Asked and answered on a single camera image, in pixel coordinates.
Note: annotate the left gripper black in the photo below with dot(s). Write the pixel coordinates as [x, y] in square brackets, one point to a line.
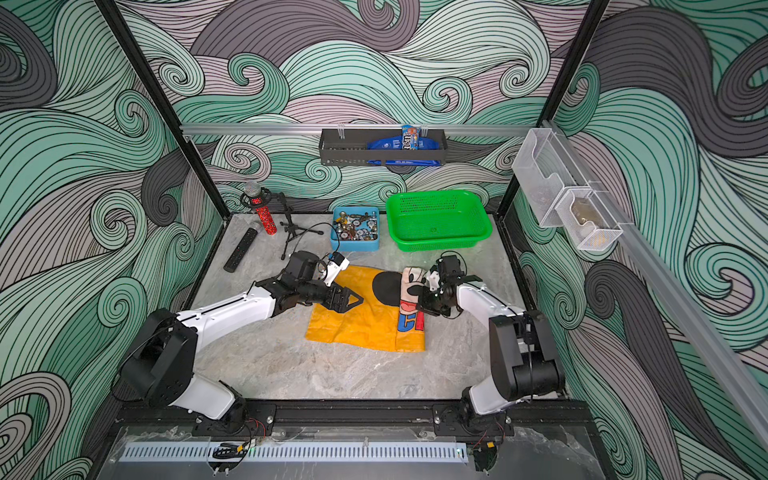
[340, 306]

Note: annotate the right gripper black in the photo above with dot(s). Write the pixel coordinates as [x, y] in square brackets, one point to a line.
[428, 304]

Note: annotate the yellow pillowcase with print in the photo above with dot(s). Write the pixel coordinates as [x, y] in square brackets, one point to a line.
[388, 319]

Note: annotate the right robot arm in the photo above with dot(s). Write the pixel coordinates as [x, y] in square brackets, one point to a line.
[524, 361]

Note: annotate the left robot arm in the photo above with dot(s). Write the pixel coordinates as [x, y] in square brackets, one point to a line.
[160, 363]

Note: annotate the blue tray of small parts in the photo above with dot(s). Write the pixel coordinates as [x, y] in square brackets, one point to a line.
[355, 229]

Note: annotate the green plastic basket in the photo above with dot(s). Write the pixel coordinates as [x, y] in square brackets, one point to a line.
[437, 220]

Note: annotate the black mini tripod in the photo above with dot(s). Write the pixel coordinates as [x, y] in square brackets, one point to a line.
[293, 231]

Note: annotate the black remote control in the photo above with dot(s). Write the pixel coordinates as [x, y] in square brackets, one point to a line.
[241, 249]

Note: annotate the blue package on shelf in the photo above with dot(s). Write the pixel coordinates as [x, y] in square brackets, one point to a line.
[410, 139]

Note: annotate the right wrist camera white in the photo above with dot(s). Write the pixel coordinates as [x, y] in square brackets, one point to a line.
[433, 280]

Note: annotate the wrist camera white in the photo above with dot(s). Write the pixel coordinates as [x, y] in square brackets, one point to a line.
[336, 264]
[433, 280]

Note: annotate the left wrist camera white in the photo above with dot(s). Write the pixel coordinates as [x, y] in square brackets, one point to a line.
[336, 264]

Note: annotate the white perforated cable duct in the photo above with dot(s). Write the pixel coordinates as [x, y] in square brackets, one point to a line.
[312, 452]

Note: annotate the black base frame rail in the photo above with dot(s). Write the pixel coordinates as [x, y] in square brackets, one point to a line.
[446, 418]

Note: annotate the black wall shelf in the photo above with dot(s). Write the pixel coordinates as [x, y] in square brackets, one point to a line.
[351, 149]

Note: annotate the clear plastic wall bin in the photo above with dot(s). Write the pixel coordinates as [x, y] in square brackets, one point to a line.
[546, 170]

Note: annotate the small clear wall bin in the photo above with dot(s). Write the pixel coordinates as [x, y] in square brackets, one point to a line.
[588, 223]

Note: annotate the aluminium rail back wall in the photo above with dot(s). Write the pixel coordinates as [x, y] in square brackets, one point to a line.
[305, 129]

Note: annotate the aluminium rail wall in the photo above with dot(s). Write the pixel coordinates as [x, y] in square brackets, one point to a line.
[742, 388]
[305, 129]

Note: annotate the aluminium rail right wall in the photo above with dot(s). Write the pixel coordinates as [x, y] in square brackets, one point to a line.
[742, 388]

